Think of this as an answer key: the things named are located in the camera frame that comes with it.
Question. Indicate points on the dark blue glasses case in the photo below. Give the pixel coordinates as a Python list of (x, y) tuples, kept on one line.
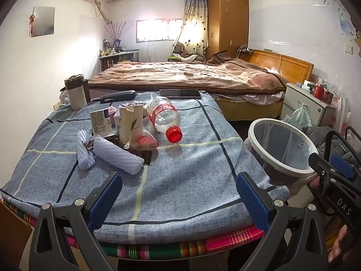
[(115, 96)]

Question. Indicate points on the green printed plastic bag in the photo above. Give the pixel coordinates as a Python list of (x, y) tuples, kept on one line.
[(300, 117)]

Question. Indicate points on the square wall mirror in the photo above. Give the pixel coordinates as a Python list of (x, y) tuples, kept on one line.
[(43, 21)]

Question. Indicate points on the stack of small boxes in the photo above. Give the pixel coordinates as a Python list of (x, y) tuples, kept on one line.
[(307, 86)]

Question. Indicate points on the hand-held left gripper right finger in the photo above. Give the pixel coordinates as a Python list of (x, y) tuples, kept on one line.
[(252, 200)]

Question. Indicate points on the black smartphone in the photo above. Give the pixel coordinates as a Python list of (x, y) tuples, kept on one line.
[(180, 93)]

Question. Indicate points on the bed with brown blanket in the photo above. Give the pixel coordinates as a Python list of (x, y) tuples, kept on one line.
[(183, 74)]

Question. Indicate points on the large white foam fruit net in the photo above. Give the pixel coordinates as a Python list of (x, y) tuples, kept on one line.
[(118, 155)]

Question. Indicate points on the dry branches in vase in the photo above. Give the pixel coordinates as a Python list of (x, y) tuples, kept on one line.
[(115, 34)]

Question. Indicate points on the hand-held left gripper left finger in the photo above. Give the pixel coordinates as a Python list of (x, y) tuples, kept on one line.
[(108, 192)]

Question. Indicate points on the clear plastic bottle red cap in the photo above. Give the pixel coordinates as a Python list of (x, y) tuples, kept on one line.
[(163, 115)]

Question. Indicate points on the cartoon girl wall sticker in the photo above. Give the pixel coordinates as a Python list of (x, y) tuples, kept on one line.
[(357, 42)]

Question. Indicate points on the white wall switch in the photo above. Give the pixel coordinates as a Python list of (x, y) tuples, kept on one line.
[(349, 49)]

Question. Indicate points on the white bed sheet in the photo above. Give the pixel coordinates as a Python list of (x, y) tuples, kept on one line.
[(262, 98)]

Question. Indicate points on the red patterned jar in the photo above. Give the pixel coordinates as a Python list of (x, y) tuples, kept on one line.
[(329, 95)]

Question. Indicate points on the white carton with printed text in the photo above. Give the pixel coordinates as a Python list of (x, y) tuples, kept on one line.
[(98, 122)]

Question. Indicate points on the white plastic bag red print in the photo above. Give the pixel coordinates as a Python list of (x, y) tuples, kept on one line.
[(342, 118)]

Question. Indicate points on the white round trash bin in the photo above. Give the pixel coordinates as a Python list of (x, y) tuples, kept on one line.
[(282, 169)]

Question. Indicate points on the person's right hand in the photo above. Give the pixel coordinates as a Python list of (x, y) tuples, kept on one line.
[(338, 245)]

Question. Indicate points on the air conditioner pipe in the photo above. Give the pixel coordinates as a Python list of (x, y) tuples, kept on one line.
[(98, 8)]

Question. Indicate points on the black metal chair frame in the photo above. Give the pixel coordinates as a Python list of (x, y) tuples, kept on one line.
[(328, 144)]

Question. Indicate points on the wooden headboard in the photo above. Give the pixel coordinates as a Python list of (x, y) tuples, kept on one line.
[(293, 66)]

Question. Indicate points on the yellow bed mattress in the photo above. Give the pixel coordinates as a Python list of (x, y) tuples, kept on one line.
[(248, 108)]

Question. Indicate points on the small dark candy wrapper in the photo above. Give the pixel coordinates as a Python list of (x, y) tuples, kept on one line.
[(88, 144)]

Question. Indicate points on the bright window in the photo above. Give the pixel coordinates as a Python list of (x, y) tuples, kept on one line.
[(158, 29)]

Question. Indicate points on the heart patterned curtain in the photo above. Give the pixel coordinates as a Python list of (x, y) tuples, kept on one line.
[(194, 19)]

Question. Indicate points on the white nightstand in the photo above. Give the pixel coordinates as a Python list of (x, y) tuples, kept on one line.
[(307, 101)]

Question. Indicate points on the grey cushioned chair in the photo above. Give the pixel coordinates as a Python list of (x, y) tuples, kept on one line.
[(316, 138)]

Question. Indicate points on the blue fish wall sticker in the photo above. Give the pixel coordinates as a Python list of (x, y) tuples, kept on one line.
[(347, 22)]

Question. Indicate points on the power strip with plugs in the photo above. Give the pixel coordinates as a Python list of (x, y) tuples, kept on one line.
[(245, 50)]

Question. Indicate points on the red tin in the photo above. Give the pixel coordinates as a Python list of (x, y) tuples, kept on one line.
[(318, 91)]

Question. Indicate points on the red knot ornament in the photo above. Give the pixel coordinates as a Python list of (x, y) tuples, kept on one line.
[(32, 19)]

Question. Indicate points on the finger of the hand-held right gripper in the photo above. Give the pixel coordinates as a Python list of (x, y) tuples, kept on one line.
[(341, 165), (317, 162)]

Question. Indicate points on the small white foam fruit net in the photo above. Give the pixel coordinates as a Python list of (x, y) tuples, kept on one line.
[(84, 158)]

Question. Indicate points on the white and brown thermos mug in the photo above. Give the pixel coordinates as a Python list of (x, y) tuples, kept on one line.
[(76, 96)]

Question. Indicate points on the wooden wardrobe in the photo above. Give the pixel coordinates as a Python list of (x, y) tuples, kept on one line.
[(225, 25)]

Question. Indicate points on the brown teddy bear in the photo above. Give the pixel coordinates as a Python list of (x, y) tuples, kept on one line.
[(179, 49)]

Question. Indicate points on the black plastic wrapper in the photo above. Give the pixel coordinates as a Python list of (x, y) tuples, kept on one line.
[(146, 158)]

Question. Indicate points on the clear jelly cup red lid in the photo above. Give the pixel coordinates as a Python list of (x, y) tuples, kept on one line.
[(146, 141)]

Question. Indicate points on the cluttered white shelf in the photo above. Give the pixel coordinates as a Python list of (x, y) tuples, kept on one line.
[(112, 62)]

